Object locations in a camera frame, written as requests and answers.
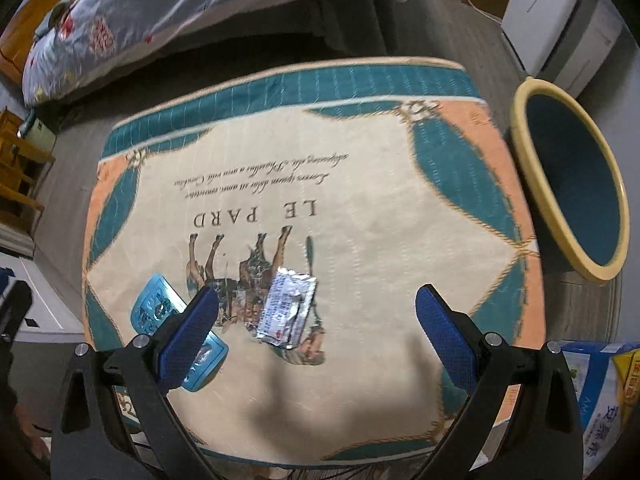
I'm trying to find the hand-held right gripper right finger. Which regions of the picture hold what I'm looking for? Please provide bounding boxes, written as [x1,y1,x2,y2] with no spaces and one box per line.
[415,284,586,480]

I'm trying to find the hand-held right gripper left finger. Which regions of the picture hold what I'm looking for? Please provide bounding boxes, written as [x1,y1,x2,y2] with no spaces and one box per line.
[50,285,221,480]

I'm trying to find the blue foil packet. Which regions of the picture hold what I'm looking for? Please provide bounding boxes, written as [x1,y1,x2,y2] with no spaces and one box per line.
[131,273,230,392]

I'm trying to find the silver printed packet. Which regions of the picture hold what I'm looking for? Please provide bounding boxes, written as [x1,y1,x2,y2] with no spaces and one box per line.
[254,267,319,350]

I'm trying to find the teal bin with yellow rim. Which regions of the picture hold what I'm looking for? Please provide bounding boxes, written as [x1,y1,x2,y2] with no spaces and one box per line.
[509,76,631,285]

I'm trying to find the white low cabinet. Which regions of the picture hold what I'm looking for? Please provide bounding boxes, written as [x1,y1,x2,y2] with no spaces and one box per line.
[0,252,91,341]

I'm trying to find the wooden chair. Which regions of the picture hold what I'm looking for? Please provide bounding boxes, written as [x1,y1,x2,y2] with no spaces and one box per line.
[0,107,56,236]

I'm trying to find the blue and white carton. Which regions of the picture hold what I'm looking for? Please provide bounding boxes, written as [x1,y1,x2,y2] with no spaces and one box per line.
[560,341,640,480]

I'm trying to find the teal and cream printed mat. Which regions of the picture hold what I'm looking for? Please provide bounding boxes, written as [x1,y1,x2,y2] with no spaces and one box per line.
[81,56,546,466]

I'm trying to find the pale green box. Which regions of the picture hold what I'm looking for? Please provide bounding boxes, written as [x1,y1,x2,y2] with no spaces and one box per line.
[20,112,53,148]

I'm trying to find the yellow package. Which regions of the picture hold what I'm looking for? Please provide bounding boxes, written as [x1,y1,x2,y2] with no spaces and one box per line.
[611,350,640,411]

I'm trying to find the bed with grey skirt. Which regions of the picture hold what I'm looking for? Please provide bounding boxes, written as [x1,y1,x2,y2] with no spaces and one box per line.
[165,0,398,61]

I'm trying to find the bed with blue quilt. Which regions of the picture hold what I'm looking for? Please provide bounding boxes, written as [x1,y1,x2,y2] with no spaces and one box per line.
[22,0,418,107]

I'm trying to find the white air purifier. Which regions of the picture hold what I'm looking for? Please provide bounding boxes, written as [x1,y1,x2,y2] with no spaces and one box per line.
[501,0,626,98]

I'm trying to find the wooden bed frame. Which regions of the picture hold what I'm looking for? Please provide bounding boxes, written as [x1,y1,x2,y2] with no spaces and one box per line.
[0,0,108,86]

